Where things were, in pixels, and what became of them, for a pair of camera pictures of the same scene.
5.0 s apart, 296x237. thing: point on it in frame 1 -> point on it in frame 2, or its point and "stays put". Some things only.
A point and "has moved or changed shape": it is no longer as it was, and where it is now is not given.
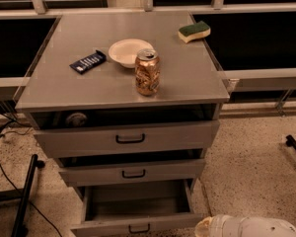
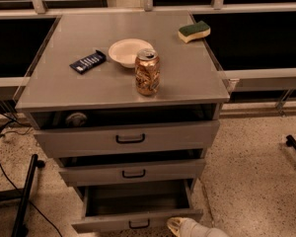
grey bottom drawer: [137, 211] has moved or changed shape
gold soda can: [147, 71] stays put
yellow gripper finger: [202, 228] -> [174, 223]
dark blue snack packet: [89, 62] stays put
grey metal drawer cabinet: [125, 101] stays put
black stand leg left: [20, 229] stays put
